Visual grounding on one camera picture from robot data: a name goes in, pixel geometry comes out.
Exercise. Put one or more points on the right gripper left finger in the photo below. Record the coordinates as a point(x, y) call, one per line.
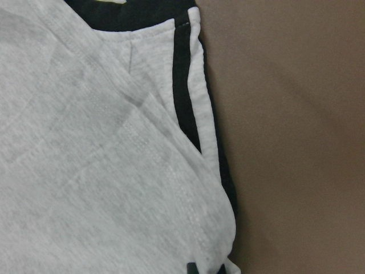
point(191, 268)

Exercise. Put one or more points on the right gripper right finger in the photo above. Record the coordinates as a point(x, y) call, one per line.
point(222, 270)

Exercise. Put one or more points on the grey cartoon print t-shirt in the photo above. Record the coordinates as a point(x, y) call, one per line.
point(110, 158)

